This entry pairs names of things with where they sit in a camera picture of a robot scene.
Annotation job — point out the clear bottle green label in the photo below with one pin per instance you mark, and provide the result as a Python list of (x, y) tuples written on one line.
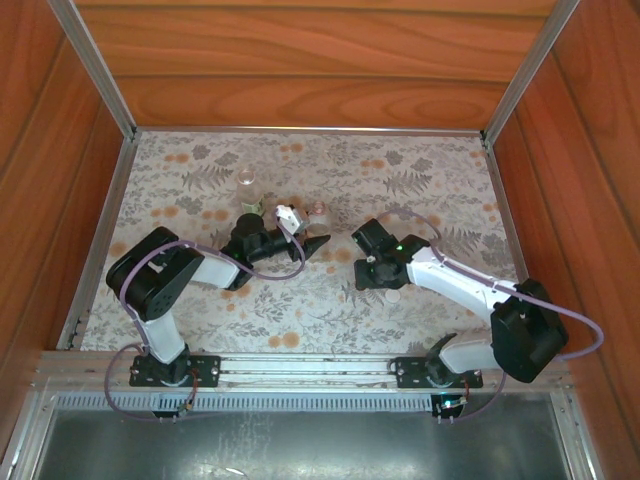
[(247, 192)]

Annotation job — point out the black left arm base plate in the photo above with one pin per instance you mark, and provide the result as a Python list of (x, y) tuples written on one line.
[(205, 370)]

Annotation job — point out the aluminium frame side rail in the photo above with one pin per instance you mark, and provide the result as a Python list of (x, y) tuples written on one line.
[(100, 240), (505, 210)]

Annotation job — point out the floral patterned table cloth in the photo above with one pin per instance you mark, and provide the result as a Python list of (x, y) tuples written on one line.
[(310, 310)]

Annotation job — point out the grey sheet metal panel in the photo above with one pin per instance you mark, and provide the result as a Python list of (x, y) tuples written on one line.
[(310, 445)]

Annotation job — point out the aluminium frame post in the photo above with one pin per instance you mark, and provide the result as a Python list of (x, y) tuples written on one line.
[(530, 70), (95, 70)]

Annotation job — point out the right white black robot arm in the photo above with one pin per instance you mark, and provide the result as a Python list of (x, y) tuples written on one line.
[(460, 280)]

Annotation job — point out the aluminium frame cross bar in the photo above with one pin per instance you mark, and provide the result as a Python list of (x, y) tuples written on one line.
[(310, 130)]

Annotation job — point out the clear bottle red label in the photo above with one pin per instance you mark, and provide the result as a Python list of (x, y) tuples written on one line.
[(319, 220)]

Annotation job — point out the white bottle cap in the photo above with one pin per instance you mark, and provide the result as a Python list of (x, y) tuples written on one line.
[(393, 297)]

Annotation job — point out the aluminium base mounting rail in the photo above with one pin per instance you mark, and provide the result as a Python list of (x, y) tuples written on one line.
[(310, 367)]

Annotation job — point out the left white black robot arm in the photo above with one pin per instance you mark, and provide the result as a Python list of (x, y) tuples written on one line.
[(160, 340)]

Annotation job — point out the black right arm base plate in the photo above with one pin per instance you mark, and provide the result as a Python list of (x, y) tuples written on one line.
[(410, 372)]

